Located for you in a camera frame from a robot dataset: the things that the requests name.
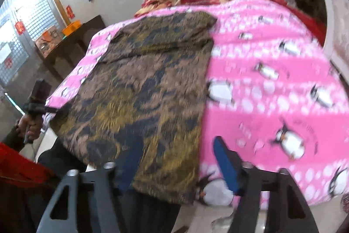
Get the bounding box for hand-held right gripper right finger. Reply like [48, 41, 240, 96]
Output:
[213, 136, 319, 233]

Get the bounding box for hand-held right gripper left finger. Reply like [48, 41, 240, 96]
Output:
[37, 140, 144, 233]

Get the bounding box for brown floral shirt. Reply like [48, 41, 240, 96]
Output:
[49, 10, 218, 205]

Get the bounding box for person's left forearm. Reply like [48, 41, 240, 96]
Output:
[0, 126, 26, 153]

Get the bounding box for person's left hand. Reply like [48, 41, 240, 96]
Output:
[16, 112, 42, 144]

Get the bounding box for person's dark trousers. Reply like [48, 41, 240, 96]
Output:
[37, 137, 88, 172]

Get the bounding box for cardboard box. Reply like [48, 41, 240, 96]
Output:
[35, 26, 64, 55]

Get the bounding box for person's red garment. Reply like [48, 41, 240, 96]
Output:
[0, 142, 56, 188]

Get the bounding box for dark wooden table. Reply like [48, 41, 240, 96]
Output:
[35, 15, 107, 81]

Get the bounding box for window with metal grille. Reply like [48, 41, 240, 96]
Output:
[0, 0, 67, 86]

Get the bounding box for red hanging ornament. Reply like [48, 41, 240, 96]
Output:
[15, 19, 27, 35]

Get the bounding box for orange box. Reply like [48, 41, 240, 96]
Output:
[62, 20, 82, 36]

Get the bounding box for pink penguin blanket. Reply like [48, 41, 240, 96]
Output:
[45, 0, 349, 207]

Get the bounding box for dark carved wooden cabinet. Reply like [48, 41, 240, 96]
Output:
[286, 0, 328, 31]

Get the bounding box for white plastic chair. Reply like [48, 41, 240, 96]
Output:
[317, 0, 349, 74]

